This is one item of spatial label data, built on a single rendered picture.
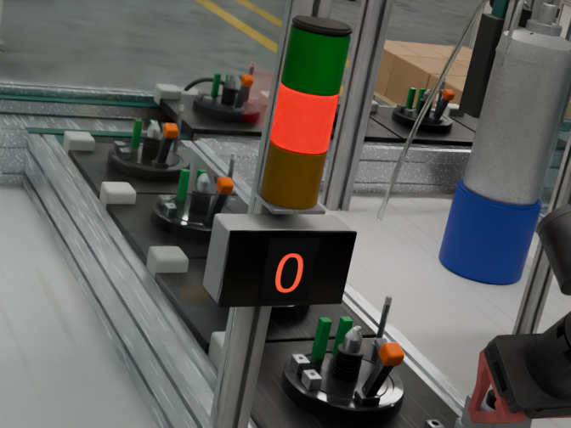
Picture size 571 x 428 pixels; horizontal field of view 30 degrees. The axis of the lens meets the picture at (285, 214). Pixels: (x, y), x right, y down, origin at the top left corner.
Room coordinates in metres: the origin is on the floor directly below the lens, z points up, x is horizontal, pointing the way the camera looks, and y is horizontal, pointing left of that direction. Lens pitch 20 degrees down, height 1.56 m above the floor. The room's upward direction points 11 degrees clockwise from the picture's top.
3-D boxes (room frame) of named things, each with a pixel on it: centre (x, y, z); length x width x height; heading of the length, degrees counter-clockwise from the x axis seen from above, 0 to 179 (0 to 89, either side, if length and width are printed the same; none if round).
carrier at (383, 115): (2.40, -0.27, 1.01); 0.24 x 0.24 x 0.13; 28
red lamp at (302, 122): (0.87, 0.00, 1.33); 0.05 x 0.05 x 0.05
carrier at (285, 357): (1.08, -0.10, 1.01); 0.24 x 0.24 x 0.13; 28
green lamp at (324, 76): (0.87, 0.00, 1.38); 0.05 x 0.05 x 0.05
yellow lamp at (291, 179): (0.87, 0.00, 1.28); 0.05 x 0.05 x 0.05
